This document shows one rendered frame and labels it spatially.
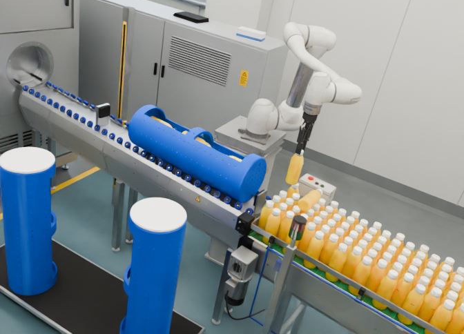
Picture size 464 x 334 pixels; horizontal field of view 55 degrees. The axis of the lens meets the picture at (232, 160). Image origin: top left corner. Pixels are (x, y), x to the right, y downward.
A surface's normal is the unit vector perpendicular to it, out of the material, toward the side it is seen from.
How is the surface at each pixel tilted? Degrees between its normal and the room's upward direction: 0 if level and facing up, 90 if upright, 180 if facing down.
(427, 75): 90
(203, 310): 0
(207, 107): 90
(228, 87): 90
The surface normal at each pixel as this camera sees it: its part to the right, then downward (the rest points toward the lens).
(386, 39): -0.47, 0.34
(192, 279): 0.18, -0.87
